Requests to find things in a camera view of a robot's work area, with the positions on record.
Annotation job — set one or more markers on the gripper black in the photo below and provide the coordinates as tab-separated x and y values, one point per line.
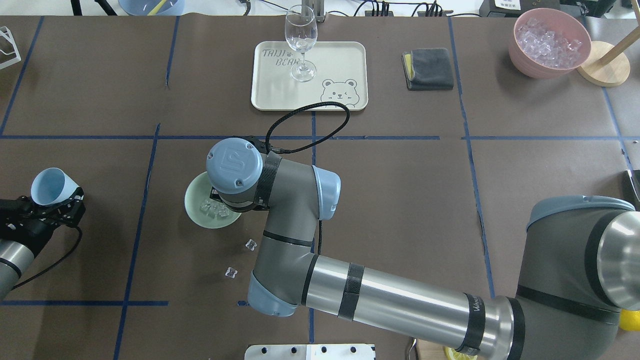
24	227
216	192

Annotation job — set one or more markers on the light blue plastic cup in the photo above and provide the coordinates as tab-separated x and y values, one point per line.
52	186

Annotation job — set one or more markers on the green ceramic bowl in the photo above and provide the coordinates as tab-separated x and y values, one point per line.
202	209

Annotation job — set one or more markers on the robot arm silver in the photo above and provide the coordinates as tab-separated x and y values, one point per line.
392	239
15	258

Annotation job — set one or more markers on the spilled ice cube upper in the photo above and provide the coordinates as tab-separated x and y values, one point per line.
251	245

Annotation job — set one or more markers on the spilled ice cube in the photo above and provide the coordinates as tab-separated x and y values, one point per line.
251	245
231	272

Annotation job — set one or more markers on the spilled ice cube lower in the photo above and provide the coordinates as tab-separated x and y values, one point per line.
231	272

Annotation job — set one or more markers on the blue bowl with fork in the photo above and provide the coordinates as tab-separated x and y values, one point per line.
144	7

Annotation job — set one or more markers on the pink bowl of ice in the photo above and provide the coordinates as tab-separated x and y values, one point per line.
547	43

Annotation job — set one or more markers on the clear wine glass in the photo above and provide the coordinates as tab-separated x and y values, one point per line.
301	34

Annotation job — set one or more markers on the half lemon slice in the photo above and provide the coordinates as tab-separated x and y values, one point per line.
452	354

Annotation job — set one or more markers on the wooden stand with carton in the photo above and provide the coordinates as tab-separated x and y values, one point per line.
607	65

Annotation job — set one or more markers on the yellow lemon small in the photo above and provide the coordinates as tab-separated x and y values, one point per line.
629	320

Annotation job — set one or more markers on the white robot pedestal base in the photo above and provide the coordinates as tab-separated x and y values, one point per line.
322	351

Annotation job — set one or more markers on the white wire cup rack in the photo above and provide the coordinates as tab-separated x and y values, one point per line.
9	52

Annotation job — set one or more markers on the black camera tripod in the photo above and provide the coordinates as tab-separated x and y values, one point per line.
100	7

